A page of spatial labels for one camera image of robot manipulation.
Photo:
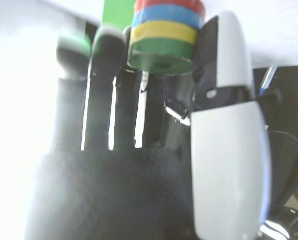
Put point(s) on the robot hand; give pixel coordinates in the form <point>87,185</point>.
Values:
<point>113,195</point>

